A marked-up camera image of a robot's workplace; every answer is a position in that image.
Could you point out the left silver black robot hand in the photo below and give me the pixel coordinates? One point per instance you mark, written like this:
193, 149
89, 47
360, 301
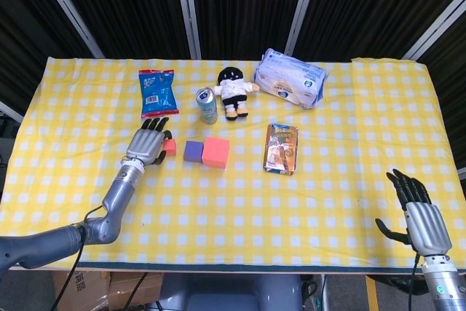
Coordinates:
145, 145

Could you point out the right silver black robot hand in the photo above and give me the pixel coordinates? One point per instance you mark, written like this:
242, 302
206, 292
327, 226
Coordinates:
426, 223

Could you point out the small orange foam cube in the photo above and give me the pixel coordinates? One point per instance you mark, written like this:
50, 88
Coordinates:
170, 147

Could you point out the purple foam cube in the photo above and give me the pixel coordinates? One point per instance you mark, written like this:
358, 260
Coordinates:
193, 150

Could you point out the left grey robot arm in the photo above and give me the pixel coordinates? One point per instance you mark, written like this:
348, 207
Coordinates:
116, 201

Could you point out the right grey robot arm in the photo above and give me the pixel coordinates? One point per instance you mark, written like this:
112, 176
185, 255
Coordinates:
446, 282

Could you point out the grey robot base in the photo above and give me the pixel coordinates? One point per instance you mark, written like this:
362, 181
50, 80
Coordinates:
233, 293

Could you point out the blue snack bag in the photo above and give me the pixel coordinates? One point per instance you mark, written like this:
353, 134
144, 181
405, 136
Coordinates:
158, 94

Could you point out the large orange foam cube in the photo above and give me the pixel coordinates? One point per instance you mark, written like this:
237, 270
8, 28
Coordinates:
215, 152

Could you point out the light blue drink can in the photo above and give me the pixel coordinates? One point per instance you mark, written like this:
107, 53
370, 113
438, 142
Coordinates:
207, 109

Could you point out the black white plush doll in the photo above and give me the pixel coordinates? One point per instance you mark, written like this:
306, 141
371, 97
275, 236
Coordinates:
233, 92

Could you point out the yellow checked tablecloth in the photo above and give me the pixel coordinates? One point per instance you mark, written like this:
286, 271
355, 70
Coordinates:
255, 209

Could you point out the orange biscuit box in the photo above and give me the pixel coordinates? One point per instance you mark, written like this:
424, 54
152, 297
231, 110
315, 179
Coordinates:
281, 149

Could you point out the plain brown cardboard box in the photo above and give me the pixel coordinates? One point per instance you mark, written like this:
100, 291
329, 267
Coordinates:
134, 287

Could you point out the pale blue tissue pack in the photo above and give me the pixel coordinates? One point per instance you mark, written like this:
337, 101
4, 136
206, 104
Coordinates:
291, 83

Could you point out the printed brown cardboard box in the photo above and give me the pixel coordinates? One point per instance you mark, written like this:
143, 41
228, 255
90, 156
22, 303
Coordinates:
80, 291

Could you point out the white metal frame post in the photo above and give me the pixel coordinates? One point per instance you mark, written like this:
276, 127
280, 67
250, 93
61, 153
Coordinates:
187, 8
302, 5
69, 8
433, 23

